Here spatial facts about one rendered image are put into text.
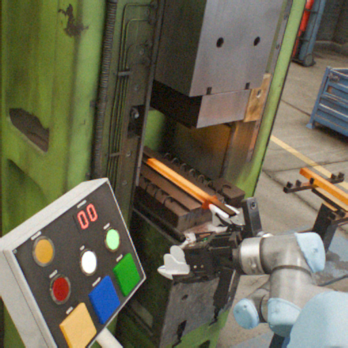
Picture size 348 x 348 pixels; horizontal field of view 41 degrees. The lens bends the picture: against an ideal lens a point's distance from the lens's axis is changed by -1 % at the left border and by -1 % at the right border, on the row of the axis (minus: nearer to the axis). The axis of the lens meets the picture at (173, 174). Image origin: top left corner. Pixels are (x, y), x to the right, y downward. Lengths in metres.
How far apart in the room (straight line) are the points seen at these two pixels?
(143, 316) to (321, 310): 1.28
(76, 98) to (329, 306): 0.86
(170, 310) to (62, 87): 0.80
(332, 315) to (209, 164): 1.35
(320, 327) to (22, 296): 0.59
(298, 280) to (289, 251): 0.06
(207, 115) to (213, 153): 0.47
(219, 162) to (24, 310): 1.02
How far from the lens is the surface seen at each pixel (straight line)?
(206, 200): 1.46
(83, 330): 1.00
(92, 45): 1.16
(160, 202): 1.47
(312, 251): 0.89
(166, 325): 1.62
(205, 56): 1.21
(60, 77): 1.21
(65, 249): 0.97
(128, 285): 1.12
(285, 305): 0.85
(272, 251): 0.91
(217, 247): 0.97
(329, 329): 0.46
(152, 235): 1.48
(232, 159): 1.73
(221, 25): 1.22
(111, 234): 1.08
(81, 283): 1.00
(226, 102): 1.33
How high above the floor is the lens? 1.74
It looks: 28 degrees down
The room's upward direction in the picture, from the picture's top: 10 degrees clockwise
